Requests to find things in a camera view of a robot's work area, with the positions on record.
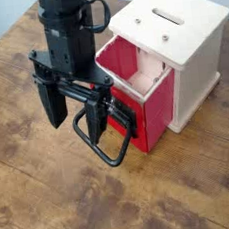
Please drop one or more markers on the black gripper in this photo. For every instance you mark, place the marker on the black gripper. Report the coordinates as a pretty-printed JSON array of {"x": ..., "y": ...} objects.
[{"x": 68, "y": 69}]

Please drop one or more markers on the red drawer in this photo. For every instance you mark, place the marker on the red drawer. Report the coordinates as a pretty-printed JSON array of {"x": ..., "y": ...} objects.
[{"x": 142, "y": 82}]

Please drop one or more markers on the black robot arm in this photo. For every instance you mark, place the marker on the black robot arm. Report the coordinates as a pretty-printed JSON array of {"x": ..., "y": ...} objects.
[{"x": 68, "y": 14}]

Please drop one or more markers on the white wooden cabinet box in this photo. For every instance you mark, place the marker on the white wooden cabinet box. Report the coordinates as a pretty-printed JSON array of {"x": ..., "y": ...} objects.
[{"x": 184, "y": 34}]

